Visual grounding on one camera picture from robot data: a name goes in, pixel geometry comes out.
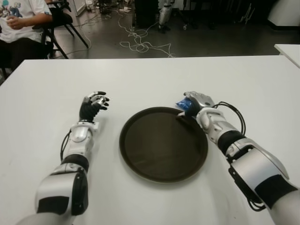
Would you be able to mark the black stand with casters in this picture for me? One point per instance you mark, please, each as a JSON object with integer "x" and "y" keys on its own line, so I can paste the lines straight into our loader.
{"x": 185, "y": 27}

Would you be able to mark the black cabinet on casters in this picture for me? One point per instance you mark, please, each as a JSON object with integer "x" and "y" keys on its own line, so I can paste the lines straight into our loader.
{"x": 147, "y": 14}

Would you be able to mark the white rounded pillar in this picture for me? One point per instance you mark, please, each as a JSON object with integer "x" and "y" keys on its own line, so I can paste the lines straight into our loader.
{"x": 286, "y": 11}

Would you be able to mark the white side table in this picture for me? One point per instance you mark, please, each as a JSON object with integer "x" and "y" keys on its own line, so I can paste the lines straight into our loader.
{"x": 290, "y": 52}

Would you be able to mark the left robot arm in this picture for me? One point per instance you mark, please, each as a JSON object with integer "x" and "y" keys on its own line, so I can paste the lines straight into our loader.
{"x": 77, "y": 133}

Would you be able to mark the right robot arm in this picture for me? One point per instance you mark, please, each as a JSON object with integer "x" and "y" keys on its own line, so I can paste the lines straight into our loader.
{"x": 257, "y": 164}

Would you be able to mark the seated person in white shirt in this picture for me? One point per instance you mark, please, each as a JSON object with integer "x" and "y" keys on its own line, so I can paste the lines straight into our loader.
{"x": 23, "y": 30}

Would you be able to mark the blue Oreo cookie packet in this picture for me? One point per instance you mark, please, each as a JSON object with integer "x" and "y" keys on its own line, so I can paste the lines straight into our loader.
{"x": 184, "y": 103}

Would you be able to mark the black folding chair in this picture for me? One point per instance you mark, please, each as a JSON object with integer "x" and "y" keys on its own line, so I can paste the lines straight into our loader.
{"x": 62, "y": 18}

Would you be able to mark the white humanoid robot legs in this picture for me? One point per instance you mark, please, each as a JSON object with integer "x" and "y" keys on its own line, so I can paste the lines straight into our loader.
{"x": 164, "y": 16}

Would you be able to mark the round dark brown tray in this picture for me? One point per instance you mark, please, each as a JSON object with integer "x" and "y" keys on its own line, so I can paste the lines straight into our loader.
{"x": 161, "y": 150}

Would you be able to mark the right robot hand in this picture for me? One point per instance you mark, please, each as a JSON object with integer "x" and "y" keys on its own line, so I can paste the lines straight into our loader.
{"x": 201, "y": 99}

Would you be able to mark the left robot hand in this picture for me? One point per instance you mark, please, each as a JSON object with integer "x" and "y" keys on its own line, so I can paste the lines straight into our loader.
{"x": 89, "y": 110}

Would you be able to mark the white power strip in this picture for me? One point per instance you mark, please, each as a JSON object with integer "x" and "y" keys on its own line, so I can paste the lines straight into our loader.
{"x": 125, "y": 9}

